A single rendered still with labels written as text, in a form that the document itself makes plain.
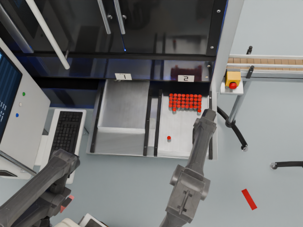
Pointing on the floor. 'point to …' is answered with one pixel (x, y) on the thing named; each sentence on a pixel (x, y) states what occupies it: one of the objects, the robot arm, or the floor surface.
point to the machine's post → (225, 43)
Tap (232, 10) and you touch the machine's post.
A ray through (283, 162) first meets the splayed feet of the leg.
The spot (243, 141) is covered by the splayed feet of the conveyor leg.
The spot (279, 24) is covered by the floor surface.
